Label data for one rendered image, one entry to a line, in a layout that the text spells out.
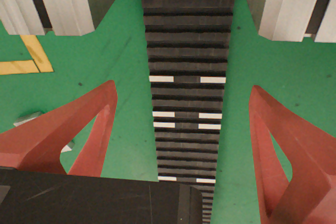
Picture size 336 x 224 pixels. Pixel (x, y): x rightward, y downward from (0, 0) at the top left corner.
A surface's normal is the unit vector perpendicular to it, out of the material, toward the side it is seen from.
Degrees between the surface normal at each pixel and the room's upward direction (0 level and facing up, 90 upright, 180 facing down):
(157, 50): 5
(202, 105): 9
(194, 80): 7
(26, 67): 0
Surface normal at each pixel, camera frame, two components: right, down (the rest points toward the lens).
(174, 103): -0.11, 0.55
